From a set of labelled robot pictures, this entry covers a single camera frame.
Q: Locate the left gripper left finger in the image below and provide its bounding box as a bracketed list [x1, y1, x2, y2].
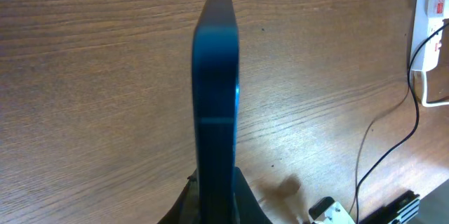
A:
[158, 171, 200, 224]

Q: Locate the blue Galaxy smartphone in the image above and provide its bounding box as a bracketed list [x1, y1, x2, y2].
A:
[192, 0, 239, 223]

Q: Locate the white power strip cord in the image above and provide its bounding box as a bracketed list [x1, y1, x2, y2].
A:
[410, 69, 449, 108]

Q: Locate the white USB charger plug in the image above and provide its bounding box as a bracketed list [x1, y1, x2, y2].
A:
[427, 0, 448, 26]

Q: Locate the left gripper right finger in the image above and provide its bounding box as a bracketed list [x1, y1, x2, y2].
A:
[234, 167, 272, 224]

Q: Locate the black charging cable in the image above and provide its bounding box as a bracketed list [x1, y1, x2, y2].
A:
[349, 22, 449, 224]

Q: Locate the white power strip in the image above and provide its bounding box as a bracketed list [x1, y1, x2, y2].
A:
[410, 0, 445, 72]

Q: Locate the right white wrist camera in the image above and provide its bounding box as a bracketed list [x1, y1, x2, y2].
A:
[308, 197, 355, 224]

